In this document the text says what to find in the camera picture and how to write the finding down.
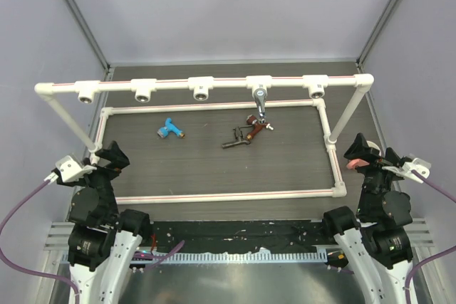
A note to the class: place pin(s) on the blue plastic faucet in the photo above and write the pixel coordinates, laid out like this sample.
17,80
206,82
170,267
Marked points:
168,128

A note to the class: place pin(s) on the chrome faucet on frame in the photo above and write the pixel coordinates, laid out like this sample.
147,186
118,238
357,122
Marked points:
259,95

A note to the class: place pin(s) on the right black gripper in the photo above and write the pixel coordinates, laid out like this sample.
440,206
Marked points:
360,148

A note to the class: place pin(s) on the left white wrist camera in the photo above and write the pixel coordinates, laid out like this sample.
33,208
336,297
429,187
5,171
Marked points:
69,169

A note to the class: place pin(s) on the slotted cable duct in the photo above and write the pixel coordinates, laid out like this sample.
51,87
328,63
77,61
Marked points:
263,256

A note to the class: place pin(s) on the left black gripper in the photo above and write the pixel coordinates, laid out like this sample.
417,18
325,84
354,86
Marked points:
118,160

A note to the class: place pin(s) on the paper cup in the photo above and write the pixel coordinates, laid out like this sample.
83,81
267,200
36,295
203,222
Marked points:
373,148

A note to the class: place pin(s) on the red-brown faucet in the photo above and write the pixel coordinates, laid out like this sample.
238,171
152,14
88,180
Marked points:
257,126

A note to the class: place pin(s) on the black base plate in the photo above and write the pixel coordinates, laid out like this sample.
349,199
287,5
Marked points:
280,236

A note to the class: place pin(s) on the pink small object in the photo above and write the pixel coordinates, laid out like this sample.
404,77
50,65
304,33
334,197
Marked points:
355,163

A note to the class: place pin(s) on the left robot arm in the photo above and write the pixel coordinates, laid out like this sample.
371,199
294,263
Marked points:
103,239

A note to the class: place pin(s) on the white PVC pipe frame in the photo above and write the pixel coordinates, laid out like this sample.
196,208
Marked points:
282,92

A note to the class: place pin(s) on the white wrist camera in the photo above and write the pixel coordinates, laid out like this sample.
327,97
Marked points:
416,168
69,169

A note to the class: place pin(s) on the dark bronze faucet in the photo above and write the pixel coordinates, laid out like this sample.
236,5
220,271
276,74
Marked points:
239,139

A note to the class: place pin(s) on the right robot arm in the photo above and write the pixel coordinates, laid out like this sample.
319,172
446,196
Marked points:
372,238

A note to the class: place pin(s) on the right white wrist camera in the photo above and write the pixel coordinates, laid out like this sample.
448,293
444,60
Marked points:
416,168

